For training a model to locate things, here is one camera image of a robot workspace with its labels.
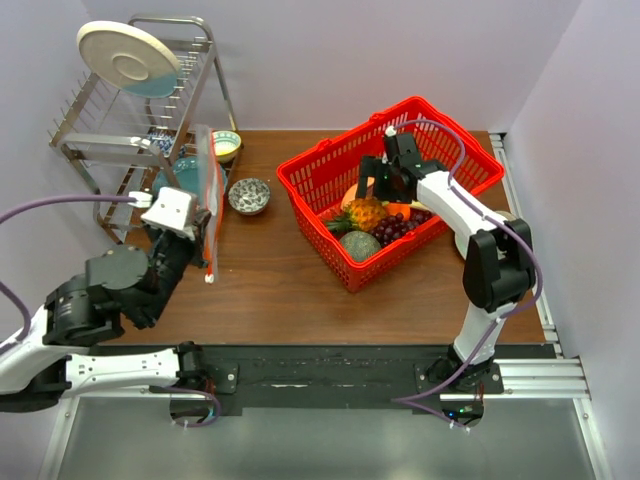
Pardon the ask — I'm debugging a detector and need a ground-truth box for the red plastic shopping basket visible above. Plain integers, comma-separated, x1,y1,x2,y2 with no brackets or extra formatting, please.
277,96,505,293

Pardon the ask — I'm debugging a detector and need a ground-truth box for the metal dish rack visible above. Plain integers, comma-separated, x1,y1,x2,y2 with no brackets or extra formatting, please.
47,14,246,246

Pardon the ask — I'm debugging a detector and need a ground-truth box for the green netted melon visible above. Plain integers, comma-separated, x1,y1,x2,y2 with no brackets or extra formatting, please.
339,231,381,263

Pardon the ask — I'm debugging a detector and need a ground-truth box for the small toy pineapple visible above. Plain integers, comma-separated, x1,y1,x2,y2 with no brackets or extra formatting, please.
324,198,387,234

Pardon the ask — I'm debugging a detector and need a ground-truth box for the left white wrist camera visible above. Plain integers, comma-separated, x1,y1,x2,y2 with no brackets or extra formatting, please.
141,187,197,241

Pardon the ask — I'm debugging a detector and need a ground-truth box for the clear zip top bag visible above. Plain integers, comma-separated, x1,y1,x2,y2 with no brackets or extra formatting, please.
195,124,225,285

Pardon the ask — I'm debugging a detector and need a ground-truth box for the aluminium frame rail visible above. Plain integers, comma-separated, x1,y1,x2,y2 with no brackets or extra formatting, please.
488,132,614,480

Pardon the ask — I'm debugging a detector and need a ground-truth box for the mint green saucer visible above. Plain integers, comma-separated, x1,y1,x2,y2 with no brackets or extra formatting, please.
454,234,467,259

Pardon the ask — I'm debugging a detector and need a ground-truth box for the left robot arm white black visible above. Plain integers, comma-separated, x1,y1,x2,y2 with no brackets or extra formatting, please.
1,211,213,413

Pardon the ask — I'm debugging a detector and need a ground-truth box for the orange fruit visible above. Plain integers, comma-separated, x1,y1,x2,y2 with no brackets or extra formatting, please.
386,203,411,221

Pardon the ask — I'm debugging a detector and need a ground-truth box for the cream enamel mug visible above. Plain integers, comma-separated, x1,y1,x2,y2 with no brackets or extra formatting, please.
495,210,517,221

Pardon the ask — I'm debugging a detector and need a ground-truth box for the black white patterned bowl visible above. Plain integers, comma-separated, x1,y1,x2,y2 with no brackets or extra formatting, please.
227,178,271,216

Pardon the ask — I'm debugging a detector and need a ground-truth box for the large white blue plate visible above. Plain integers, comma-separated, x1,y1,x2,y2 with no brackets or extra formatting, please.
76,21,182,99

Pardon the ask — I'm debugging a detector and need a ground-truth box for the blue patterned dish in rack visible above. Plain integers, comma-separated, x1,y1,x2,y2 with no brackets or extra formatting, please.
147,128,177,158

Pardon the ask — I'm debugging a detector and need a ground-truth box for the purple grape bunch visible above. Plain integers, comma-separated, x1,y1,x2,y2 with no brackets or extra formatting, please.
370,208,433,248

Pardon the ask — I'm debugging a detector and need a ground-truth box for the yellow rimmed teal bowl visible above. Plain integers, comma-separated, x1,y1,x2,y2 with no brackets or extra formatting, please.
211,130,242,164

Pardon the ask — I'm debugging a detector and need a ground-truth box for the teal scalloped plate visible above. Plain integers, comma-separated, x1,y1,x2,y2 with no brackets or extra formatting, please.
151,156,204,198

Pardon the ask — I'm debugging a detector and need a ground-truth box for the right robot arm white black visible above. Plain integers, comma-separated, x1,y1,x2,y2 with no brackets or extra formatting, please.
357,127,542,393

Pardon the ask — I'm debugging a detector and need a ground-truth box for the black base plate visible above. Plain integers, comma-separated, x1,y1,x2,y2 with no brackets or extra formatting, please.
176,342,503,416

